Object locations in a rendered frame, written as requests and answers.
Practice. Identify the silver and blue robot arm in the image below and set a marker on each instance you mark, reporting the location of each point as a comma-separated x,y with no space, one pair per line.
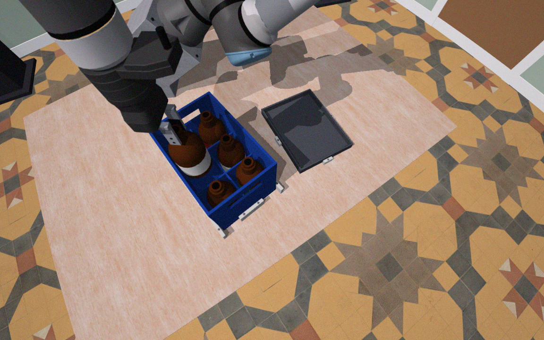
245,28

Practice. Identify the brown glass bottle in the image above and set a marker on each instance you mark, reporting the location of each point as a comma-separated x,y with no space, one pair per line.
229,152
192,156
247,170
210,128
218,191

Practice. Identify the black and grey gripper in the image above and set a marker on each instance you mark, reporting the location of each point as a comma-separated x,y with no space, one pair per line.
124,70

